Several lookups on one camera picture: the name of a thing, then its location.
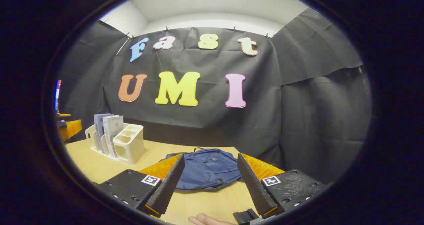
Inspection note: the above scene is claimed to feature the white cover book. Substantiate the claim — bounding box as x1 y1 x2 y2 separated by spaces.
103 115 124 158

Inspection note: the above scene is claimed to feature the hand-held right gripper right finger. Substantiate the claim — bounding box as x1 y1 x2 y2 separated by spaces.
237 153 328 219

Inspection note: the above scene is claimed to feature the blue-grey cover book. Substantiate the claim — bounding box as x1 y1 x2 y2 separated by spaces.
94 113 114 154

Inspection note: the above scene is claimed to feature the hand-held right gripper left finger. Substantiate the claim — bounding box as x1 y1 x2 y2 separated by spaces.
94 153 185 218

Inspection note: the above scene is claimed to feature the computer monitor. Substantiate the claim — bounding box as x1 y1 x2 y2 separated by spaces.
54 80 62 114

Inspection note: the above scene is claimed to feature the blue schoolbag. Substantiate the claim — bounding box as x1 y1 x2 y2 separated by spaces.
160 148 244 192

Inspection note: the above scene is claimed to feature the cream plastic bookshelf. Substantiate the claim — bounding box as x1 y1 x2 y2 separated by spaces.
85 123 145 165

